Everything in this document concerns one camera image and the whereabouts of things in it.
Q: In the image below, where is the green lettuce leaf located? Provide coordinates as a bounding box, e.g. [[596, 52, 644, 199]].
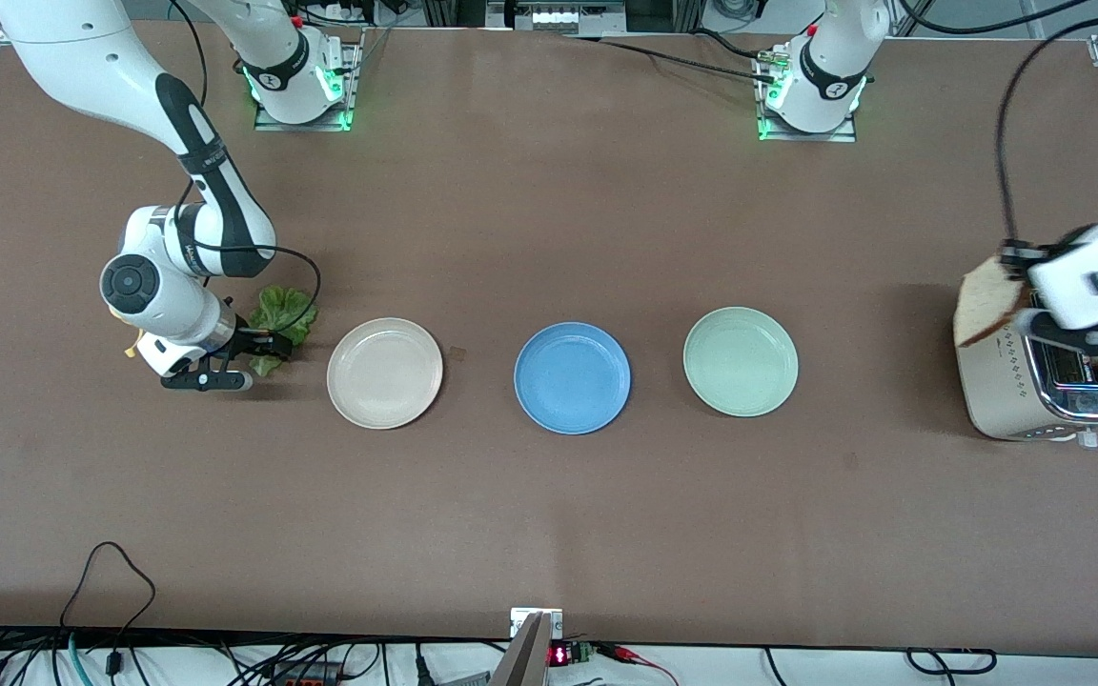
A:
[[249, 285, 319, 378]]

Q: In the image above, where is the toasted bread slice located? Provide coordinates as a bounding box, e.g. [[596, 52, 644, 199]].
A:
[[954, 255, 1028, 348]]

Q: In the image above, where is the yellow squeeze mustard bottle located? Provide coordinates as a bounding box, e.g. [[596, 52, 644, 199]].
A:
[[109, 303, 145, 360]]

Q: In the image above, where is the beige round plate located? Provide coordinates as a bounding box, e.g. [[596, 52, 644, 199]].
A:
[[326, 317, 444, 431]]

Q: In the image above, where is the pale green round plate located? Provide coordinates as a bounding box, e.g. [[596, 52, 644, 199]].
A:
[[682, 306, 800, 418]]

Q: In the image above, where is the blue round plate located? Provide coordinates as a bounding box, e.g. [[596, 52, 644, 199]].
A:
[[513, 322, 632, 436]]

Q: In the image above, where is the cream and chrome toaster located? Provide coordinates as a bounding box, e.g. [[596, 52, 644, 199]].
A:
[[954, 286, 1098, 449]]

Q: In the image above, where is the orange connector box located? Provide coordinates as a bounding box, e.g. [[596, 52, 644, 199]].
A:
[[268, 665, 345, 686]]

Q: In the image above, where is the power strip with plugs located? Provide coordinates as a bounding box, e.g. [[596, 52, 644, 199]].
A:
[[296, 0, 390, 28]]

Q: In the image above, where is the lit control device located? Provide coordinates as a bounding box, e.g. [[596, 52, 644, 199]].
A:
[[487, 0, 626, 34]]

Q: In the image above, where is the red clip lead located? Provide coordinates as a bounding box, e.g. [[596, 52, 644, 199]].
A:
[[597, 643, 679, 686]]

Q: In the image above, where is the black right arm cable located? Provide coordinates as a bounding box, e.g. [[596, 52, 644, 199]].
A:
[[168, 0, 323, 331]]

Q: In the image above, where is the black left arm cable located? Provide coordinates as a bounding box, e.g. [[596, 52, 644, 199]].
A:
[[897, 0, 1098, 251]]

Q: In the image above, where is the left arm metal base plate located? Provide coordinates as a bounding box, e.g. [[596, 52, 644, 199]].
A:
[[757, 67, 858, 144]]

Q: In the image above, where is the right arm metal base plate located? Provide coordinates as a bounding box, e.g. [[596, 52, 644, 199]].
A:
[[254, 43, 357, 132]]

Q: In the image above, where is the thin black looped cable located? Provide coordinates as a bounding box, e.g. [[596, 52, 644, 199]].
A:
[[58, 541, 157, 673]]

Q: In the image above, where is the black cable to arm base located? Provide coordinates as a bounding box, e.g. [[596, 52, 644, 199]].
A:
[[568, 31, 781, 83]]

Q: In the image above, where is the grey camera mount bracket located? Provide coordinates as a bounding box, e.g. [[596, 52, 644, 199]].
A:
[[490, 608, 564, 686]]

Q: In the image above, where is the black coiled cable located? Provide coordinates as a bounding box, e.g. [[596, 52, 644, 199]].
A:
[[906, 648, 998, 676]]

